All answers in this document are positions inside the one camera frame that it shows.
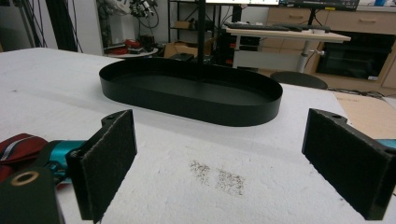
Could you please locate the white desk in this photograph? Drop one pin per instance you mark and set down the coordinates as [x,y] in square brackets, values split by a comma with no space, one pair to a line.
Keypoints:
[286,34]

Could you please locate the wide dark monitor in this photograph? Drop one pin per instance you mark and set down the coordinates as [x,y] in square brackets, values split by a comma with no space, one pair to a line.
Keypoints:
[320,4]

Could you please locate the black built-in oven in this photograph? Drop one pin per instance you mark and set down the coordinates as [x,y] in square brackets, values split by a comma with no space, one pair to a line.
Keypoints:
[355,56]

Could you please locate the black keyboard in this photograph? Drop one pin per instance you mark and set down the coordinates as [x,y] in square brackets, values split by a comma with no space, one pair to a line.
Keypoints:
[255,26]

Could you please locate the brown cardboard sheet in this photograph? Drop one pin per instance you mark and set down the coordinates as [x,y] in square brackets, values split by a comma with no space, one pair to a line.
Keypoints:
[367,115]

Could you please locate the wooden cabinet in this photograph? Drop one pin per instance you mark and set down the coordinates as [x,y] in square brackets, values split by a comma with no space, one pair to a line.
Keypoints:
[358,21]

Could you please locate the red striped cloth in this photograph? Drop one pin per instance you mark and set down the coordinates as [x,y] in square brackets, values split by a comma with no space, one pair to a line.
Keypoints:
[18,149]

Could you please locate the dark round stool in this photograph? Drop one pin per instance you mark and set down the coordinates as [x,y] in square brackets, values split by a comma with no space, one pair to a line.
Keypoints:
[299,80]

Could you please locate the computer monitor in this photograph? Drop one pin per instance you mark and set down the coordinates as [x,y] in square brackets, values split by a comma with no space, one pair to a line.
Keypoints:
[243,2]

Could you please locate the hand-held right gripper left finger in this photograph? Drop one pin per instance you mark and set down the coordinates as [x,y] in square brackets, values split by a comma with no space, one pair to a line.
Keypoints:
[106,161]

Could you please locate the cardboard box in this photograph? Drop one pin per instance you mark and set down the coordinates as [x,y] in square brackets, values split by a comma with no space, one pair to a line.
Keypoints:
[179,49]

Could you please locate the black metal shelf rack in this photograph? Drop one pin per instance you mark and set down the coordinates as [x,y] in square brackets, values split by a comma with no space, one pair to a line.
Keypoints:
[183,28]

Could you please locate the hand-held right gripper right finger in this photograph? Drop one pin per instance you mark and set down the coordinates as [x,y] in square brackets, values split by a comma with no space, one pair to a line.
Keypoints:
[345,161]

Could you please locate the round white side table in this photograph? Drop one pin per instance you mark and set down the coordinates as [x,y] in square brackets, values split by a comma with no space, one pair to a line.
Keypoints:
[134,54]

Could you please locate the black oval tray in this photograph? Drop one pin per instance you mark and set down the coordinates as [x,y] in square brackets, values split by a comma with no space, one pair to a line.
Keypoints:
[193,105]

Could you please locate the red tool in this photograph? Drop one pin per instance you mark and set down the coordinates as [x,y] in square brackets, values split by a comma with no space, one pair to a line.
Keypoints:
[132,43]

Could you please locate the black vertical stand pole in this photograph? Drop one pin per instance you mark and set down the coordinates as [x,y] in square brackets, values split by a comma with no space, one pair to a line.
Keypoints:
[201,31]

